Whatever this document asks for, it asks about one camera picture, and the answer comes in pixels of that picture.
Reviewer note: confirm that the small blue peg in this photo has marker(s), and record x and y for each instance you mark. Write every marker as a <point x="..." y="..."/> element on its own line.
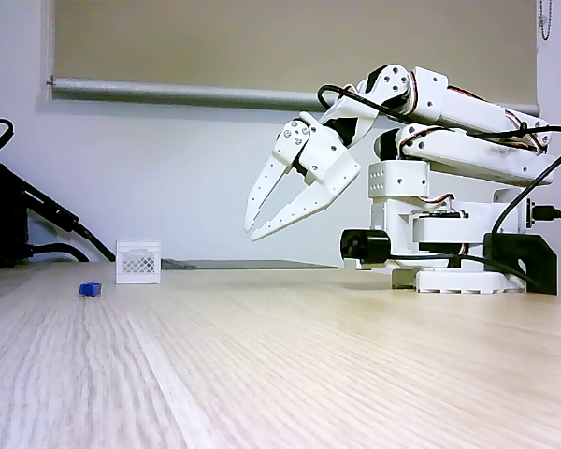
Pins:
<point x="90" y="289"/>

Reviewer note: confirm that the small white lattice crate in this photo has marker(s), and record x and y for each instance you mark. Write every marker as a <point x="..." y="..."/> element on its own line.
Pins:
<point x="138" y="263"/>

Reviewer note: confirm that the flat dark grey mat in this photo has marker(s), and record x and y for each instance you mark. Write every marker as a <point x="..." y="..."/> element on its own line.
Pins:
<point x="248" y="264"/>

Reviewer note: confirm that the black round clamp knob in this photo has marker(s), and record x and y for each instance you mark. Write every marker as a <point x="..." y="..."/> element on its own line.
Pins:
<point x="367" y="248"/>

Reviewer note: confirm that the beige roller blind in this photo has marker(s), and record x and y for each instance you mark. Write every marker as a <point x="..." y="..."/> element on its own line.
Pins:
<point x="285" y="42"/>

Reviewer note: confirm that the black table clamp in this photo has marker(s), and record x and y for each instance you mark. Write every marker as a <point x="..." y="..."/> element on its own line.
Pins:
<point x="537" y="262"/>

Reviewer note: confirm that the black equipment box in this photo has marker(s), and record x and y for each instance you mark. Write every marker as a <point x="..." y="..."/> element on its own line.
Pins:
<point x="2" y="215"/>

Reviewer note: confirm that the grey blind bottom rail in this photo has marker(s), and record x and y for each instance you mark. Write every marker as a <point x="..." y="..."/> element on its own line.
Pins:
<point x="191" y="92"/>

